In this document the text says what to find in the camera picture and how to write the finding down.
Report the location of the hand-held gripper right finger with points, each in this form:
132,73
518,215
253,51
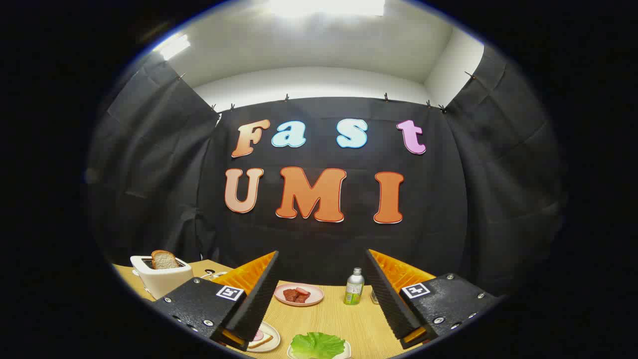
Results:
386,294

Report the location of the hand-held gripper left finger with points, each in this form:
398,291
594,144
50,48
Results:
259,294

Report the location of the green lettuce leaf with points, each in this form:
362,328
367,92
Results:
316,345

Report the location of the toasted bread slice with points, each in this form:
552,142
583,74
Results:
164,260

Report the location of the silver green drink bottle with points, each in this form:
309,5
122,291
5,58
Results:
354,289

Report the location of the pink ham slice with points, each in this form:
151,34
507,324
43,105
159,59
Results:
258,335

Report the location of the red sausage slice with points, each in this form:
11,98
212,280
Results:
302,290

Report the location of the white divided seasoning dish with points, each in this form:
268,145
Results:
220,275

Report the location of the round white plate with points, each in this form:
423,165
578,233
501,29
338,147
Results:
274,336

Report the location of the bread slice under ham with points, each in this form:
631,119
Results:
263,341

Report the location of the pink plate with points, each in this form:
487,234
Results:
316,295

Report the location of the white rectangular dish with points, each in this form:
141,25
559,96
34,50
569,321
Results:
348,351

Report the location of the white toaster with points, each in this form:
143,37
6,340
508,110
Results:
164,281

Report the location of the ceiling light panel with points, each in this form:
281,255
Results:
173,47

